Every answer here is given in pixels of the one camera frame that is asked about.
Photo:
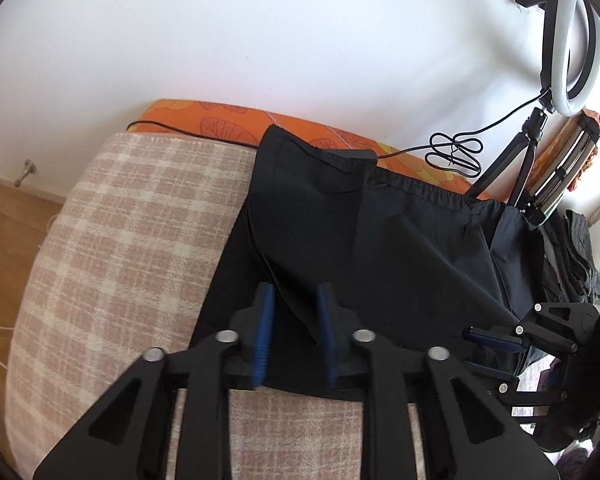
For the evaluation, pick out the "person's mauve clothing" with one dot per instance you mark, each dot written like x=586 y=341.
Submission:
x=575 y=465

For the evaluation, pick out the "small black tripod stand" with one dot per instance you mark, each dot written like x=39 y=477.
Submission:
x=532 y=135

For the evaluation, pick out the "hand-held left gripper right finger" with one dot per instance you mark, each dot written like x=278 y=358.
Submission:
x=326 y=330

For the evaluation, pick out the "stack of folded clothes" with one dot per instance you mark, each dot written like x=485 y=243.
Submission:
x=580 y=255

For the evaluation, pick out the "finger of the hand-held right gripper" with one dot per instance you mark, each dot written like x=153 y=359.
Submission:
x=502 y=386
x=495 y=344

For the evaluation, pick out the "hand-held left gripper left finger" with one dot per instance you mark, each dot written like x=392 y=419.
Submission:
x=263 y=330

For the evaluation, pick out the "black pants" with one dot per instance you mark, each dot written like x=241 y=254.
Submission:
x=380 y=240

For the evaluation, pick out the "beige plaid blanket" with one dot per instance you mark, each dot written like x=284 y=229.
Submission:
x=130 y=240

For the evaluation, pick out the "folded silver tripod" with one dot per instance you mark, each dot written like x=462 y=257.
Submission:
x=565 y=165

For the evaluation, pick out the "orange leaf-print bed sheet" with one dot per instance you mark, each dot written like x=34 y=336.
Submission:
x=220 y=122

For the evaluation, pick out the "metal door stopper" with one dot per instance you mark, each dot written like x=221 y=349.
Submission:
x=26 y=170

